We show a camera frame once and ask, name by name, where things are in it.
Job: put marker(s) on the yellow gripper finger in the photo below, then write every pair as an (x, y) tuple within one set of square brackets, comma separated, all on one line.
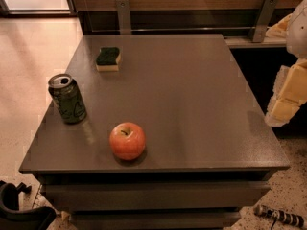
[(289, 94), (279, 29)]

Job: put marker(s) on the green and yellow sponge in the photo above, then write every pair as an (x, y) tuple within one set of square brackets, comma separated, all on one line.
[(108, 59)]

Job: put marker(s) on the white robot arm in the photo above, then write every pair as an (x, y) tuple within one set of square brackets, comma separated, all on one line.
[(296, 37)]

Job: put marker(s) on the grey drawer cabinet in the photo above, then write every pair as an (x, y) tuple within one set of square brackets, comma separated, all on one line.
[(208, 150)]

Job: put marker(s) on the black white striped tool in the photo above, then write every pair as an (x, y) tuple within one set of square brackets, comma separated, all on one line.
[(281, 216)]

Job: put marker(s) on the red apple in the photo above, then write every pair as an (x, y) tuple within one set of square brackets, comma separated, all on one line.
[(127, 141)]

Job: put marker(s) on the green soda can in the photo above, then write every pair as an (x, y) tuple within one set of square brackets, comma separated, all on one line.
[(67, 98)]

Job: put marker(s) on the right metal bracket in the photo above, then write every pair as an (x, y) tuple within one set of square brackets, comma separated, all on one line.
[(257, 32)]

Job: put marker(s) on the metal bracket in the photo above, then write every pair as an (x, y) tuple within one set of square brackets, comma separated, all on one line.
[(257, 32), (123, 13)]

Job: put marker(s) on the left metal bracket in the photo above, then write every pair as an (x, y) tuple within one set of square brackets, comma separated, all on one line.
[(123, 13)]

